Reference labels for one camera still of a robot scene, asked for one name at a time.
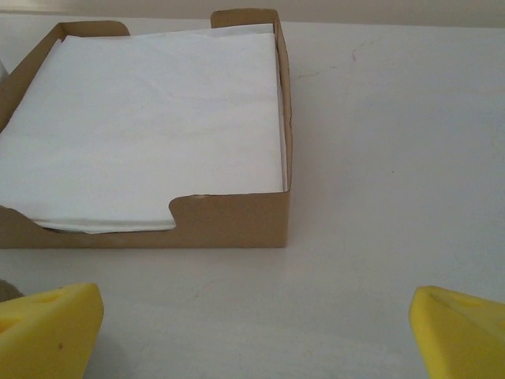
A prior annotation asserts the brown cardboard napkin box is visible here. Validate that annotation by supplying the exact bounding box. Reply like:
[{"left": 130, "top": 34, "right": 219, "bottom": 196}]
[{"left": 0, "top": 8, "right": 295, "bottom": 250}]

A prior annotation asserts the white paper napkin stack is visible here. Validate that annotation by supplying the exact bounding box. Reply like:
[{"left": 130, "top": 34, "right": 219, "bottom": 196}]
[{"left": 0, "top": 22, "right": 288, "bottom": 235}]

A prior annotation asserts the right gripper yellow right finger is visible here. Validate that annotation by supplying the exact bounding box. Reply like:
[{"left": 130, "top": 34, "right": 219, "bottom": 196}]
[{"left": 409, "top": 285, "right": 505, "bottom": 379}]

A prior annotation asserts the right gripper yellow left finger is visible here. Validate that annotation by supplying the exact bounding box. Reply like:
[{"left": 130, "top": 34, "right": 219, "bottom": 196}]
[{"left": 0, "top": 281, "right": 105, "bottom": 379}]

